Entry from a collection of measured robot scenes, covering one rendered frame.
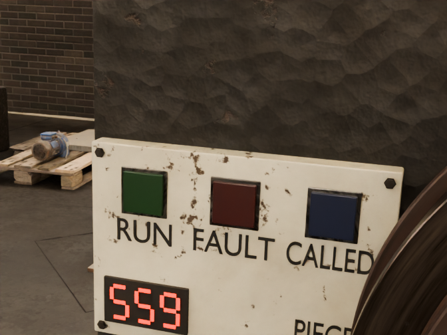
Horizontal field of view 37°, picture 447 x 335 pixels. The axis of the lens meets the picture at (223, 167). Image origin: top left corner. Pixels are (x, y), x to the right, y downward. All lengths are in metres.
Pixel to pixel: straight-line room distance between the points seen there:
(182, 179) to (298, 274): 0.12
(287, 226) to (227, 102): 0.11
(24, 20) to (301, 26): 7.21
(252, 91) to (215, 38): 0.05
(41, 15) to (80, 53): 0.59
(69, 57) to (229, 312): 6.93
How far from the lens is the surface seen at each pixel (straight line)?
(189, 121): 0.56
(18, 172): 4.99
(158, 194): 0.56
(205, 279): 0.58
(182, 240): 0.57
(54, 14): 7.50
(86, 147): 5.31
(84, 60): 7.36
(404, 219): 0.46
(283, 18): 0.53
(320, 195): 0.52
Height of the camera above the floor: 1.36
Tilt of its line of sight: 14 degrees down
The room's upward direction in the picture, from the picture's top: 2 degrees clockwise
